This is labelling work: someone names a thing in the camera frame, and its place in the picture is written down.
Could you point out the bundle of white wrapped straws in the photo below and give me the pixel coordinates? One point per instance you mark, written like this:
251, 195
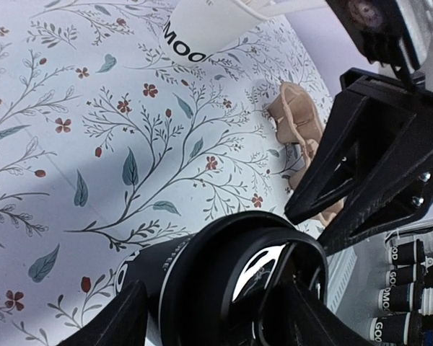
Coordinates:
268, 9

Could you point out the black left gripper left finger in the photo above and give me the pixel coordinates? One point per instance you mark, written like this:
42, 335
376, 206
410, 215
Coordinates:
122, 322

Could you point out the row of spare black cups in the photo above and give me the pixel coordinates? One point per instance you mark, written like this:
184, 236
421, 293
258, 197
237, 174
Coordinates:
407, 298

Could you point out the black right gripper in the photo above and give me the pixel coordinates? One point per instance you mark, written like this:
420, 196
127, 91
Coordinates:
376, 154

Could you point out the white paper cup holding straws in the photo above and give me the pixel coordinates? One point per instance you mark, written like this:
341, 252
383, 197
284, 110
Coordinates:
196, 29

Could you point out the floral patterned table mat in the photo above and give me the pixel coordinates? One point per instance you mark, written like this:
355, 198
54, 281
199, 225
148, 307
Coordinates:
108, 147

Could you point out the brown cardboard cup carrier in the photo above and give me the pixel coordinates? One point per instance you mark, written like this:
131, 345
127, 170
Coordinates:
297, 122

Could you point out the black paper coffee cup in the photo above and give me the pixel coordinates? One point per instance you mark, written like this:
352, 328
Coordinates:
166, 270

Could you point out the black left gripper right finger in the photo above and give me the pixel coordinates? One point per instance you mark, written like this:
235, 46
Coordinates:
310, 322

